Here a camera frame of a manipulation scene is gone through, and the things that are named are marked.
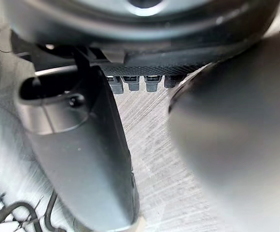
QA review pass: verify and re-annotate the robot right hand black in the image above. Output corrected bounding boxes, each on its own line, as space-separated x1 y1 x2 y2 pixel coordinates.
4 0 280 232

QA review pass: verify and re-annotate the silver robot leg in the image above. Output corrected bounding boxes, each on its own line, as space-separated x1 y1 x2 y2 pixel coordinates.
168 30 280 232

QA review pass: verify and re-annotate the long looping black cable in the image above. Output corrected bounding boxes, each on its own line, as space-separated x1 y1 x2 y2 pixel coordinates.
0 173 61 232

